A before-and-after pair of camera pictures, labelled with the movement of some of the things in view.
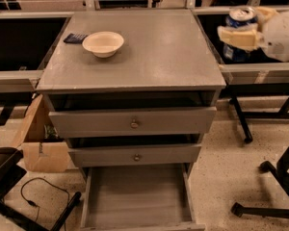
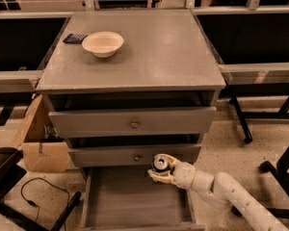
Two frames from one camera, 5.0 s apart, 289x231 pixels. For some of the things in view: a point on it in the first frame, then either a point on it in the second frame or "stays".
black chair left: x=6 y=169 stays
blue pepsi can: x=241 y=15 -> x=160 y=162
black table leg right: x=243 y=124 stays
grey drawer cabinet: x=151 y=104 stays
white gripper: x=281 y=36 -> x=184 y=172
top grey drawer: x=132 y=121 stays
